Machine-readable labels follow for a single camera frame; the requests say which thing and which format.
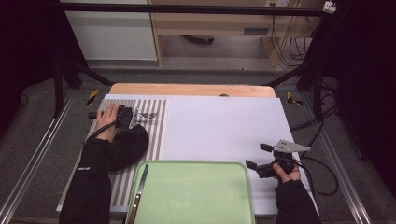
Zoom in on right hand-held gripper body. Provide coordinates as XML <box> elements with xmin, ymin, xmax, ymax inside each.
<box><xmin>257</xmin><ymin>139</ymin><xmax>312</xmax><ymax>179</ymax></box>

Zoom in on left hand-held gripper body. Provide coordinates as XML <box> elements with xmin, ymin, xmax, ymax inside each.
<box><xmin>88</xmin><ymin>105</ymin><xmax>141</xmax><ymax>130</ymax></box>

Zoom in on black textured round plate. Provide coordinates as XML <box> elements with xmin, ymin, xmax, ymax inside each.
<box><xmin>108</xmin><ymin>124</ymin><xmax>150</xmax><ymax>172</ymax></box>

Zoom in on pale green tray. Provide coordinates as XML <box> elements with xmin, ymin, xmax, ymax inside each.
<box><xmin>125</xmin><ymin>160</ymin><xmax>256</xmax><ymax>224</ymax></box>

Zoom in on knife with wooden handle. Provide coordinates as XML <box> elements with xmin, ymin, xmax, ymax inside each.
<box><xmin>128</xmin><ymin>163</ymin><xmax>149</xmax><ymax>224</ymax></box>

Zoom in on person's left hand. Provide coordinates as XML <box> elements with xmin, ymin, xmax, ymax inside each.
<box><xmin>93</xmin><ymin>104</ymin><xmax>121</xmax><ymax>143</ymax></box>

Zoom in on person's right hand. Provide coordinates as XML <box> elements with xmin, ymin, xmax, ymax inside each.
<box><xmin>272</xmin><ymin>163</ymin><xmax>302</xmax><ymax>184</ymax></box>

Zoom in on grey striped placemat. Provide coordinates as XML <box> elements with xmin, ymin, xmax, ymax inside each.
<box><xmin>59</xmin><ymin>98</ymin><xmax>169</xmax><ymax>208</ymax></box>

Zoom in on yellow black floor tape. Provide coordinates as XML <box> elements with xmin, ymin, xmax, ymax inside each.
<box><xmin>87</xmin><ymin>89</ymin><xmax>99</xmax><ymax>105</ymax></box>
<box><xmin>287</xmin><ymin>91</ymin><xmax>304</xmax><ymax>105</ymax></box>

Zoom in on white board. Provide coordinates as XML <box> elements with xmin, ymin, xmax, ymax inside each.
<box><xmin>56</xmin><ymin>93</ymin><xmax>319</xmax><ymax>217</ymax></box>

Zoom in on wooden board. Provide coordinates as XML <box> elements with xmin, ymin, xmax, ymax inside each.
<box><xmin>108</xmin><ymin>82</ymin><xmax>277</xmax><ymax>99</ymax></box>

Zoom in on white cabinet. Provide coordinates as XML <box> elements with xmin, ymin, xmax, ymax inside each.
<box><xmin>60</xmin><ymin>0</ymin><xmax>158</xmax><ymax>62</ymax></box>

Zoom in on black curtain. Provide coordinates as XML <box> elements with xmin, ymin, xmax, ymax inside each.
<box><xmin>0</xmin><ymin>0</ymin><xmax>87</xmax><ymax>132</ymax></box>
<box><xmin>311</xmin><ymin>0</ymin><xmax>396</xmax><ymax>188</ymax></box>

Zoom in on light wooden desk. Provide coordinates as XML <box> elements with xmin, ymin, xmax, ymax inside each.
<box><xmin>148</xmin><ymin>0</ymin><xmax>325</xmax><ymax>68</ymax></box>

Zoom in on white power adapter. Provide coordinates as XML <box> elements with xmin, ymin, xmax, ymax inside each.
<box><xmin>323</xmin><ymin>0</ymin><xmax>338</xmax><ymax>14</ymax></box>

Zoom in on left hand-held gripper black cable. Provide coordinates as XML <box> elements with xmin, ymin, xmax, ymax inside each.
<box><xmin>83</xmin><ymin>118</ymin><xmax>126</xmax><ymax>147</ymax></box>

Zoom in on hand-held gripper black cable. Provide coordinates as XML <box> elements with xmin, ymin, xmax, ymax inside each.
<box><xmin>83</xmin><ymin>118</ymin><xmax>126</xmax><ymax>147</ymax></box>
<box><xmin>292</xmin><ymin>155</ymin><xmax>340</xmax><ymax>197</ymax></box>

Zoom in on black floor cables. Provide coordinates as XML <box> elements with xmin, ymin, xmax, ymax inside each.
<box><xmin>289</xmin><ymin>80</ymin><xmax>341</xmax><ymax>147</ymax></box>

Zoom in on right hand-held gripper black cable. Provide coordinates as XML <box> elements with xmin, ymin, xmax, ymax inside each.
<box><xmin>292</xmin><ymin>155</ymin><xmax>340</xmax><ymax>197</ymax></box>

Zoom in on aluminium floor rail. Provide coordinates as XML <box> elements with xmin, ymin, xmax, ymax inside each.
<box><xmin>0</xmin><ymin>91</ymin><xmax>77</xmax><ymax>224</ymax></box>
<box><xmin>317</xmin><ymin>124</ymin><xmax>373</xmax><ymax>224</ymax></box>

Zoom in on bundle of hanging cables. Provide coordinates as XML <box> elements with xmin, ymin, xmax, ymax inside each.
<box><xmin>270</xmin><ymin>13</ymin><xmax>316</xmax><ymax>68</ymax></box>

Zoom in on black metal frame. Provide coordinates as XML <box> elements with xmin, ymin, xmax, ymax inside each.
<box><xmin>52</xmin><ymin>0</ymin><xmax>356</xmax><ymax>122</ymax></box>

